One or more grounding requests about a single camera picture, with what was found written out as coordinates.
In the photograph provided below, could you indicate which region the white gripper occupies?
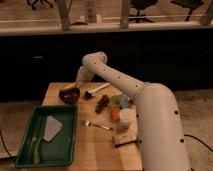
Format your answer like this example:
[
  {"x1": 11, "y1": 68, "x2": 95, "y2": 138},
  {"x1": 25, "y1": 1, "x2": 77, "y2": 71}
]
[{"x1": 76, "y1": 66, "x2": 94, "y2": 84}]

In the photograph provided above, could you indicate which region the yellow banana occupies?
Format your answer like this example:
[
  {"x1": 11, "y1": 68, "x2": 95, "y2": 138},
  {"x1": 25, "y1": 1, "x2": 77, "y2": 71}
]
[{"x1": 62, "y1": 83, "x2": 78, "y2": 91}]

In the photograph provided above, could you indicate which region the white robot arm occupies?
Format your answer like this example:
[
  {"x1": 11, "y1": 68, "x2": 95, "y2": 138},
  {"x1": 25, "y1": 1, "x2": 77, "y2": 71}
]
[{"x1": 76, "y1": 52, "x2": 191, "y2": 171}]

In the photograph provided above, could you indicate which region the dark purple bowl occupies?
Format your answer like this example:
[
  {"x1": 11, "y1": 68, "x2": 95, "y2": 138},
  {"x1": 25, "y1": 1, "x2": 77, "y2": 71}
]
[{"x1": 59, "y1": 88, "x2": 80, "y2": 105}]

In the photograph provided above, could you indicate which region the dark red grapes bunch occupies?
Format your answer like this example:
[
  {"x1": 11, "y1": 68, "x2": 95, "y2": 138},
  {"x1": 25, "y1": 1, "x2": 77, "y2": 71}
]
[{"x1": 95, "y1": 95, "x2": 110, "y2": 114}]

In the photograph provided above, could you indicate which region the green toy vegetable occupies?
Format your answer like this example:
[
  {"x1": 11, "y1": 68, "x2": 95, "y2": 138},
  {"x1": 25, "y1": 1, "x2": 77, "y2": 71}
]
[{"x1": 110, "y1": 95, "x2": 121, "y2": 107}]

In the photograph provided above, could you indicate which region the blue toy item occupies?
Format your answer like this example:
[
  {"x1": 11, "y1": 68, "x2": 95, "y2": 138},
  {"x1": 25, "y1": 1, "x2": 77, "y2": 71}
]
[{"x1": 120, "y1": 96, "x2": 131, "y2": 108}]

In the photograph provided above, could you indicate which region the small orange fruit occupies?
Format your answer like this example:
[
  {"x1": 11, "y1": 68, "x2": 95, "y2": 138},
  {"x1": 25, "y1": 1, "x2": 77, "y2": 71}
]
[{"x1": 111, "y1": 108, "x2": 120, "y2": 121}]

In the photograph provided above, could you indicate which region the silver fork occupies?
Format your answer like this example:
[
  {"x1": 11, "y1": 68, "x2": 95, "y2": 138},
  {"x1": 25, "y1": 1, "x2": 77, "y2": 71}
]
[{"x1": 81, "y1": 120, "x2": 113, "y2": 131}]

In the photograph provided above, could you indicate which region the grey cleaver knife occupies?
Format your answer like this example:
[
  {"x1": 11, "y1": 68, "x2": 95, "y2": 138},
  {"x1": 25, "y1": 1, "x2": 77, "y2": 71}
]
[{"x1": 33, "y1": 115, "x2": 63, "y2": 164}]

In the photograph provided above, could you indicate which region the wooden table leg left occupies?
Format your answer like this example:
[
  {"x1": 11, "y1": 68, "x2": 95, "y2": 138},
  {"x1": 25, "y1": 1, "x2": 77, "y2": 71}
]
[{"x1": 56, "y1": 0, "x2": 70, "y2": 31}]

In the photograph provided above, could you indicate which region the wooden table leg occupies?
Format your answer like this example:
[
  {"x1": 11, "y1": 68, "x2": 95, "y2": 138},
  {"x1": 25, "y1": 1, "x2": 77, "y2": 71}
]
[
  {"x1": 120, "y1": 0, "x2": 130, "y2": 29},
  {"x1": 56, "y1": 0, "x2": 70, "y2": 31}
]

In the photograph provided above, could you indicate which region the wooden table leg middle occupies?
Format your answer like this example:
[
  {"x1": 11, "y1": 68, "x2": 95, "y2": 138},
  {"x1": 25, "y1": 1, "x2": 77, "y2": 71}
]
[{"x1": 120, "y1": 0, "x2": 130, "y2": 29}]

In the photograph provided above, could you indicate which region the black office chair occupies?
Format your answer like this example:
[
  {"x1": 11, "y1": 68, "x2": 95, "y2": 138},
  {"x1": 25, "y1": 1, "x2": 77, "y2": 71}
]
[{"x1": 129, "y1": 0, "x2": 158, "y2": 23}]

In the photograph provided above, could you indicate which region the green plastic tray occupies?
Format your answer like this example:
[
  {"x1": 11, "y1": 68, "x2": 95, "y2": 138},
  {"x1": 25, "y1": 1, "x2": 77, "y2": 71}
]
[{"x1": 15, "y1": 105, "x2": 78, "y2": 168}]

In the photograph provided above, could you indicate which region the white handled dish brush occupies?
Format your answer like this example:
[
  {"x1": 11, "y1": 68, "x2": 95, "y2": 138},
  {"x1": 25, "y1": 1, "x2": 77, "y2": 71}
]
[{"x1": 84, "y1": 83, "x2": 109, "y2": 99}]

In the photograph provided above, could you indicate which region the black cable left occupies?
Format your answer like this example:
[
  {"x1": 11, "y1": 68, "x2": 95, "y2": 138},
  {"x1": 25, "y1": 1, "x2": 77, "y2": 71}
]
[{"x1": 0, "y1": 128, "x2": 17, "y2": 163}]

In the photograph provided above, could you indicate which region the black cable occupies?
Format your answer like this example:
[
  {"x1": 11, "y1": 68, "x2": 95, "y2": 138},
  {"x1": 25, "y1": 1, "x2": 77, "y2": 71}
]
[
  {"x1": 183, "y1": 133, "x2": 213, "y2": 153},
  {"x1": 0, "y1": 128, "x2": 17, "y2": 163}
]

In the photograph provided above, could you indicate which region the black cable right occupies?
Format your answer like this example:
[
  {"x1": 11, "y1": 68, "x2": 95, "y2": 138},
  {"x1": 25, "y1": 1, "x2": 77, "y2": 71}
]
[{"x1": 183, "y1": 133, "x2": 213, "y2": 153}]

